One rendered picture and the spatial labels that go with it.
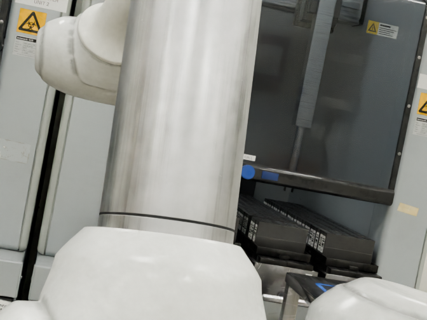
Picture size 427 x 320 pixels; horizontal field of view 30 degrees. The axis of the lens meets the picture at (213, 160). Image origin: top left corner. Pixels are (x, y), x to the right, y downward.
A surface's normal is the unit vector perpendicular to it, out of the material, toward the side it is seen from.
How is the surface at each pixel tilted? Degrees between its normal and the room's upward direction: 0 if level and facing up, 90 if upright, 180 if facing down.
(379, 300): 36
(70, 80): 130
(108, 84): 135
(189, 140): 77
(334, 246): 90
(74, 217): 90
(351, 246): 90
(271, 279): 90
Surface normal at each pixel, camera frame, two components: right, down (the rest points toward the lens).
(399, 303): -0.04, -0.76
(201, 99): 0.29, -0.11
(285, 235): 0.17, 0.08
